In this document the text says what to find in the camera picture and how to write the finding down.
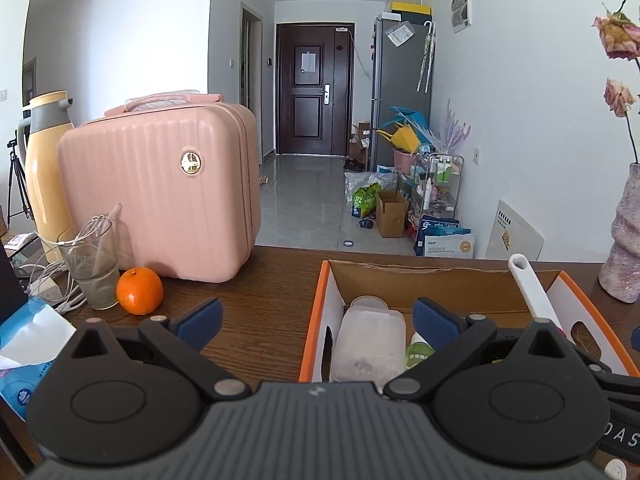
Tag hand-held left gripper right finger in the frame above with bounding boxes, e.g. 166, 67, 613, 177
382, 296, 576, 403

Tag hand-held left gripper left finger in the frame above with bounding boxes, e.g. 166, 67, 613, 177
62, 297, 252, 403

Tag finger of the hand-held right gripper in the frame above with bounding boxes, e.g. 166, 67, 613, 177
575, 347, 640, 411

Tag green and white bottle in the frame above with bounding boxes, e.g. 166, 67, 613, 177
404, 332, 436, 372

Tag orange-edged cardboard box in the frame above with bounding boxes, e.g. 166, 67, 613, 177
298, 259, 640, 383

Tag clear plastic container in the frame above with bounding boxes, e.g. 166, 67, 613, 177
330, 307, 407, 383

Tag white-handled red lint brush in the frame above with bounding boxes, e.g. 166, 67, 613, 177
508, 254, 568, 341

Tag white round plastic object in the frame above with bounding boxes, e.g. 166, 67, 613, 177
602, 457, 631, 480

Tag orange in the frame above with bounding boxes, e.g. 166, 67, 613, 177
116, 268, 164, 316

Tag blue and white sack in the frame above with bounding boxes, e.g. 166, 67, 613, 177
414, 217, 476, 259

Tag clear drinking glass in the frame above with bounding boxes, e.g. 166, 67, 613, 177
56, 203, 122, 311

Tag small brown cardboard box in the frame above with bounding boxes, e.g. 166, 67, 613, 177
376, 190, 410, 238

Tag white board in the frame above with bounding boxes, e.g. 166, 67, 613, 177
485, 199, 545, 261

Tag pink hard-shell suitcase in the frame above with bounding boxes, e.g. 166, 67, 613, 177
57, 92, 262, 284

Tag pink textured vase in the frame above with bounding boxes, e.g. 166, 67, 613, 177
598, 162, 640, 303

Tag green bag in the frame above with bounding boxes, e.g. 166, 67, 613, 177
351, 183, 382, 219

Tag metal rack trolley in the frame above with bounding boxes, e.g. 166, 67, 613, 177
422, 152, 465, 216

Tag clear plastic bag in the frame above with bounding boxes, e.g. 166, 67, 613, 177
345, 171, 398, 201

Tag pink bucket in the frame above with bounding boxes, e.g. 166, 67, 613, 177
392, 147, 418, 171

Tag yellow hangers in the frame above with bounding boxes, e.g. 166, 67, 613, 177
376, 125, 420, 153

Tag blue tissue pack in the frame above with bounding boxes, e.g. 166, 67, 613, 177
0, 296, 77, 421

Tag black panel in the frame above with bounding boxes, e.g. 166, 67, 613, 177
0, 245, 28, 326

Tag pale purple hangers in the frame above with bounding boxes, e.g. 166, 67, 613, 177
431, 97, 472, 153

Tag open cardboard boxes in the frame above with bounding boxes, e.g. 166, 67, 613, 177
350, 121, 372, 163

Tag yellow thermos jug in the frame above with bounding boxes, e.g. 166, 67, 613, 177
19, 91, 76, 263

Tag blue hangers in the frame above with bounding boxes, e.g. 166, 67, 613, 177
389, 105, 431, 131

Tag dark brown door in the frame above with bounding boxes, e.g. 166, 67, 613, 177
275, 22, 355, 157

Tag grey refrigerator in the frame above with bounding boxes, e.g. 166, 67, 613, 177
371, 16, 435, 173

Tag clear folded umbrella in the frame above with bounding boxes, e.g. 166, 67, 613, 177
426, 22, 436, 94
417, 21, 429, 92

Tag plastic sleeve with paper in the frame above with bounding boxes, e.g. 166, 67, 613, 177
384, 22, 416, 48

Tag yellow and black box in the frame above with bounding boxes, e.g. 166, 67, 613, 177
390, 1, 432, 20

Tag dried pink rose bouquet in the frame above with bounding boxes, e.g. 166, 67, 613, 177
592, 0, 640, 166

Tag white cable bundle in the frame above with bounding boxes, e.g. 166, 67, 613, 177
22, 255, 88, 313

